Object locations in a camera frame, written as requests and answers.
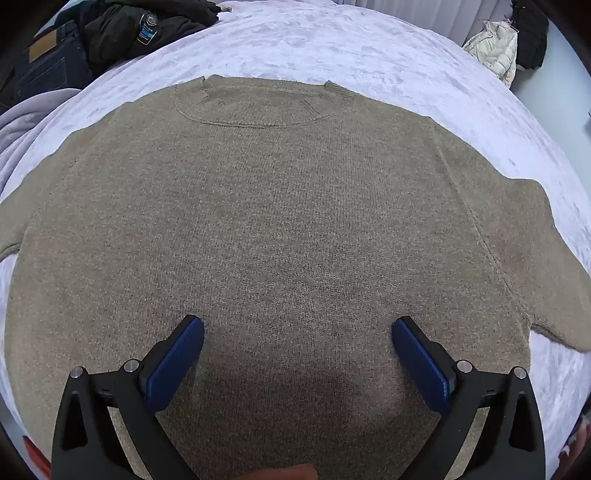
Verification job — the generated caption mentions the grey fleece blanket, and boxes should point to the grey fleece blanket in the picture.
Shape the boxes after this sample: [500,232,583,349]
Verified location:
[0,88,86,199]

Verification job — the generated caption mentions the black hanging jacket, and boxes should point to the black hanging jacket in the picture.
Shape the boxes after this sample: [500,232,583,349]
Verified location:
[510,0,550,70]

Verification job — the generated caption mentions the lavender plush blanket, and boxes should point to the lavender plush blanket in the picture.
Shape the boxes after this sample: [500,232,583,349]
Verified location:
[0,0,591,468]

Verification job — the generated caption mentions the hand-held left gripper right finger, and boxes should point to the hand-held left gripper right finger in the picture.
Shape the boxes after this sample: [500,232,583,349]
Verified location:
[391,316,547,480]

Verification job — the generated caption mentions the red packet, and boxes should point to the red packet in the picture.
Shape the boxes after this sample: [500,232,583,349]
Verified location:
[21,435,52,480]

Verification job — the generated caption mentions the white puffer jacket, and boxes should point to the white puffer jacket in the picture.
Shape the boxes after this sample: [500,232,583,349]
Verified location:
[462,18,518,88]

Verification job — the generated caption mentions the brown knit sweater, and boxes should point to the brown knit sweater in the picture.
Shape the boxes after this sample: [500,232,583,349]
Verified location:
[0,76,591,480]

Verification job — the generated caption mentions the black jacket with blue label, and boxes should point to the black jacket with blue label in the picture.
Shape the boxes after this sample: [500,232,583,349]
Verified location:
[78,0,221,77]

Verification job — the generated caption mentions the dark blue jeans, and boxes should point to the dark blue jeans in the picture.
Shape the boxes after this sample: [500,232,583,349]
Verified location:
[11,21,94,100]

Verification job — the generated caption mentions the grey curtain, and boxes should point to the grey curtain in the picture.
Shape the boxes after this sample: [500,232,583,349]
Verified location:
[332,0,514,47]

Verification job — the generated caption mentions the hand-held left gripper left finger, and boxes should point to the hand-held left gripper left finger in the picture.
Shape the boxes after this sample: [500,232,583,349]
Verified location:
[50,315,205,480]

